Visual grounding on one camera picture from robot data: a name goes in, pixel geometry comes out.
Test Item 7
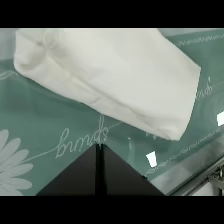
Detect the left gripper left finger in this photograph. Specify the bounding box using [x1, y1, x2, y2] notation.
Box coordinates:
[35, 143, 101, 197]

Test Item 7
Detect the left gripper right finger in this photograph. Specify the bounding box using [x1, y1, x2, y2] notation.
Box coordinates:
[100, 143, 166, 197]

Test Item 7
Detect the white shirt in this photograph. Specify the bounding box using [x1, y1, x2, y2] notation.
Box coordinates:
[13, 28, 202, 142]

